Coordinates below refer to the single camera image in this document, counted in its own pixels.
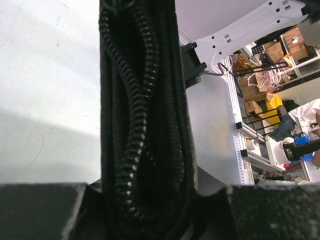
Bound white cable duct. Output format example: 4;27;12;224
233;127;247;185

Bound person in white shirt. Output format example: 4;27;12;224
269;98;320;142

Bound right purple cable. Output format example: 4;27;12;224
206;62;226;77

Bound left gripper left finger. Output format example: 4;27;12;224
0;183;108;240

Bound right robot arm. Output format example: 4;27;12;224
175;0;320;88

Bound cardboard boxes on shelves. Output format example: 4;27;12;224
233;26;310;103

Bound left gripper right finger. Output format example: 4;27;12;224
194;168;320;240

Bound black zip tool case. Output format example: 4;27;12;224
98;0;198;240

